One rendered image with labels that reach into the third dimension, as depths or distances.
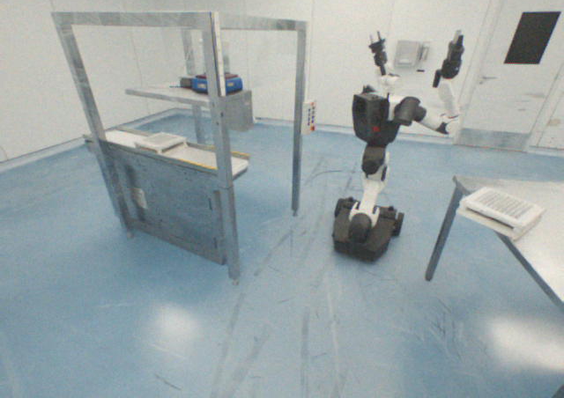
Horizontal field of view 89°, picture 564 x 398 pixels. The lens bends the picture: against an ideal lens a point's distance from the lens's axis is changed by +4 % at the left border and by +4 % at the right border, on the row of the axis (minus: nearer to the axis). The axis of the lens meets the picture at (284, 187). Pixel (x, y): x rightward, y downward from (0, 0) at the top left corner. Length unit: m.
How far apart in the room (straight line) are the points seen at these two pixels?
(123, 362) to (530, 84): 5.44
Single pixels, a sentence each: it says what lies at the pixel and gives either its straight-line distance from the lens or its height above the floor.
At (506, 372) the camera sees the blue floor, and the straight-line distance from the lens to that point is 2.13.
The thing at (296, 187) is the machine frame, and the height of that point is 0.32.
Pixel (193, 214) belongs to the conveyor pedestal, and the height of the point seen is 0.41.
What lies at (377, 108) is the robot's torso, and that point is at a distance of 1.90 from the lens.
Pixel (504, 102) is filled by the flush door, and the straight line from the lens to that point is 5.38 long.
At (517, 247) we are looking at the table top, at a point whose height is 0.82.
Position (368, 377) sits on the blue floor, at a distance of 1.81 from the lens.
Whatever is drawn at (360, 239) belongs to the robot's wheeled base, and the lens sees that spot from 2.19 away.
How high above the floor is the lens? 1.55
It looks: 29 degrees down
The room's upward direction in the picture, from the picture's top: 1 degrees clockwise
